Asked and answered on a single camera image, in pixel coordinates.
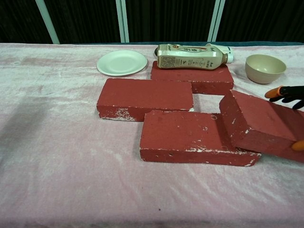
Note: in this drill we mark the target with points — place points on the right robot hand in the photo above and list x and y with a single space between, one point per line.
288 93

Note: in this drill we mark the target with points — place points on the red brick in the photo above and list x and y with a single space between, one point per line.
145 95
190 77
180 133
259 118

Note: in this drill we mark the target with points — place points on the beige bowl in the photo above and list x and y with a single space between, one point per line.
264 69

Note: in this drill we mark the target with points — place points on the teal table pad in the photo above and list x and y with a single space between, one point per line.
261 43

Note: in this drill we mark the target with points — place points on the milk tea plastic bottle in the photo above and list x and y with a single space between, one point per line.
190 58

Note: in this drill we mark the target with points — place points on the stainless steel dish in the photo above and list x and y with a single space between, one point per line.
155 51

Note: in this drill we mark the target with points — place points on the white round plate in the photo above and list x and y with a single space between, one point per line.
121 62

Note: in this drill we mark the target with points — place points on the pink velvet table cloth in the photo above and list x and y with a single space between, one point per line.
71 154

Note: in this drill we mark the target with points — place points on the white partition post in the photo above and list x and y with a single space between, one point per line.
216 20
47 21
123 21

